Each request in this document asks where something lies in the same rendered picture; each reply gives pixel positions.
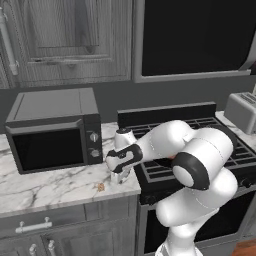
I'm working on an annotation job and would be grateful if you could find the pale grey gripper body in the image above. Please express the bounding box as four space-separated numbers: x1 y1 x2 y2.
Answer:
109 167 132 185

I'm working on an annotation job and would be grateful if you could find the wide grey base cupboard door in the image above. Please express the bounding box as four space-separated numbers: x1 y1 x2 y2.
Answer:
41 218 138 256

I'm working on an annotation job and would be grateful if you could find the grey drawer front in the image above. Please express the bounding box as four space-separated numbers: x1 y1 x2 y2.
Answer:
0 203 87 240

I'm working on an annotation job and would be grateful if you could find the black gas stove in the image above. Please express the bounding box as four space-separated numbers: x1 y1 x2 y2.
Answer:
116 101 256 256

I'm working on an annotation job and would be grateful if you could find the black microwave door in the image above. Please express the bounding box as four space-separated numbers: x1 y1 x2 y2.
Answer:
5 118 88 175

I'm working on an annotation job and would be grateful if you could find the black microwave oven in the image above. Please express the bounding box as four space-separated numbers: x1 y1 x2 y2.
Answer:
4 87 104 175

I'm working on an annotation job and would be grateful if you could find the black oven door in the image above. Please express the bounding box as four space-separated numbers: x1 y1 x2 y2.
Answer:
143 190 256 256

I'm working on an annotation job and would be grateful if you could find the narrow grey base cupboard door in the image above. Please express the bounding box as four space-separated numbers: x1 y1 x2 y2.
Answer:
0 234 43 256

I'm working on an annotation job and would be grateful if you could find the black stove knob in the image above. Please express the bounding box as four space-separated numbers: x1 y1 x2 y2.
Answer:
241 178 253 189

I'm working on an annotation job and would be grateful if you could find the silver toaster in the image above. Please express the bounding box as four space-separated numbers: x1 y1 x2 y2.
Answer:
223 92 256 135

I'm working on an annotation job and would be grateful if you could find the grey framed black range hood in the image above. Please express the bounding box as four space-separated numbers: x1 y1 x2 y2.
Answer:
132 0 256 84

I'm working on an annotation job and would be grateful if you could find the white base cupboard handle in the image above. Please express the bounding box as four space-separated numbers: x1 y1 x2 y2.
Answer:
28 243 39 256
47 239 57 256

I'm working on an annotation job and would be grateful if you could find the white drawer handle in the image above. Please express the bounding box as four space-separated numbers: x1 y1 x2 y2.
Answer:
14 216 54 235

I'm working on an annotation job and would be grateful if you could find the grey wooden wall cupboard door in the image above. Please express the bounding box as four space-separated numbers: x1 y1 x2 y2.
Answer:
12 0 133 89

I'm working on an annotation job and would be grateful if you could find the white cupboard door handle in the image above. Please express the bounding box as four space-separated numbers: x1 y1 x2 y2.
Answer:
0 6 20 77

